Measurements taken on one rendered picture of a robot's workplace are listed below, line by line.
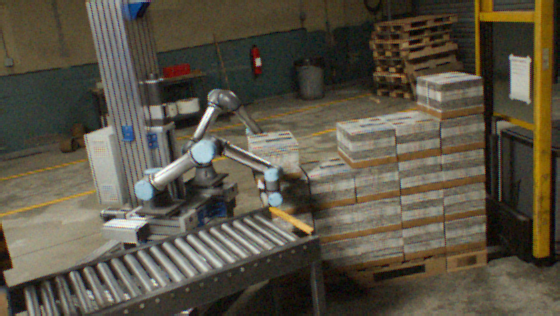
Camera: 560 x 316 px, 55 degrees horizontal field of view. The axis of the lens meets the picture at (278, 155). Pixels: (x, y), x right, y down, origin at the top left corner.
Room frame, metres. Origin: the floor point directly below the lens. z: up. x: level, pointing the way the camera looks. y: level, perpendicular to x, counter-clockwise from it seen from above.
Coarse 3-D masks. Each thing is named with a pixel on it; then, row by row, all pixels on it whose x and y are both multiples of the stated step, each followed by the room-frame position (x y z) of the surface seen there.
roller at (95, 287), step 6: (84, 270) 2.34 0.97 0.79; (90, 270) 2.32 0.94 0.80; (84, 276) 2.31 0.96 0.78; (90, 276) 2.26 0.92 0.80; (96, 276) 2.27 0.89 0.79; (90, 282) 2.21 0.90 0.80; (96, 282) 2.19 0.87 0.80; (90, 288) 2.17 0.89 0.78; (96, 288) 2.13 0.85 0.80; (102, 288) 2.15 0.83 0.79; (96, 294) 2.09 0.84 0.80; (102, 294) 2.08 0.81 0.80; (96, 300) 2.05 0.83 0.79; (102, 300) 2.02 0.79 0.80; (108, 300) 2.03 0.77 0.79; (102, 306) 1.98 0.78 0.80
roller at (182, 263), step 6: (162, 246) 2.52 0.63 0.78; (168, 246) 2.48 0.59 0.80; (174, 246) 2.50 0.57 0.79; (168, 252) 2.44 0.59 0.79; (174, 252) 2.40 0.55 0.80; (174, 258) 2.36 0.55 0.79; (180, 258) 2.33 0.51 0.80; (180, 264) 2.28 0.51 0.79; (186, 264) 2.26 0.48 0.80; (186, 270) 2.21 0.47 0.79; (192, 270) 2.19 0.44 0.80; (192, 276) 2.15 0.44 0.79
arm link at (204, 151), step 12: (204, 144) 2.78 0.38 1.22; (216, 144) 2.84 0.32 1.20; (192, 156) 2.79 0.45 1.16; (204, 156) 2.77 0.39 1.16; (168, 168) 2.85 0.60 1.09; (180, 168) 2.82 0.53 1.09; (192, 168) 2.84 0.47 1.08; (144, 180) 2.87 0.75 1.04; (156, 180) 2.85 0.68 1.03; (168, 180) 2.85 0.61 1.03; (144, 192) 2.84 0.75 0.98; (156, 192) 2.86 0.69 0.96
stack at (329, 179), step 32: (320, 160) 3.51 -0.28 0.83; (416, 160) 3.27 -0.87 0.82; (288, 192) 3.16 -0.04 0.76; (320, 192) 3.19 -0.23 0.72; (352, 192) 3.21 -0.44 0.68; (288, 224) 3.16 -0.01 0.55; (320, 224) 3.18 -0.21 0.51; (352, 224) 3.22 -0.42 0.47; (384, 224) 3.24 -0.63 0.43; (352, 256) 3.21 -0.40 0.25; (384, 256) 3.24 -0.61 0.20; (288, 288) 3.15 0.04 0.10; (352, 288) 3.20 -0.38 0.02
